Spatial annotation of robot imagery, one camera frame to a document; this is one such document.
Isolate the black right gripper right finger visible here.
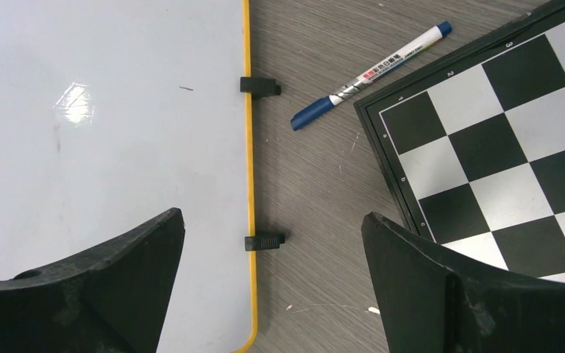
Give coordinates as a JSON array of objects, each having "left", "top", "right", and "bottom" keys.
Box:
[{"left": 361, "top": 212, "right": 565, "bottom": 352}]

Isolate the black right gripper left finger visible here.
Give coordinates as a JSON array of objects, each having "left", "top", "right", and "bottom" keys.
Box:
[{"left": 0, "top": 207, "right": 185, "bottom": 352}]

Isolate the yellow framed whiteboard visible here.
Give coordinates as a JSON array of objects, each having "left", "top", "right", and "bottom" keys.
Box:
[{"left": 0, "top": 1, "right": 257, "bottom": 352}]

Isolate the white blue whiteboard marker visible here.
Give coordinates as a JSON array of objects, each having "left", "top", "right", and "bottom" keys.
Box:
[{"left": 290, "top": 21, "right": 452, "bottom": 131}]

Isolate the black whiteboard stand clip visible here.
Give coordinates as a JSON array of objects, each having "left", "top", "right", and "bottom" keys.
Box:
[{"left": 240, "top": 76, "right": 282, "bottom": 99}]

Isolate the black white chessboard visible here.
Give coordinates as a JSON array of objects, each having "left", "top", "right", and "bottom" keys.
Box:
[{"left": 355, "top": 1, "right": 565, "bottom": 282}]

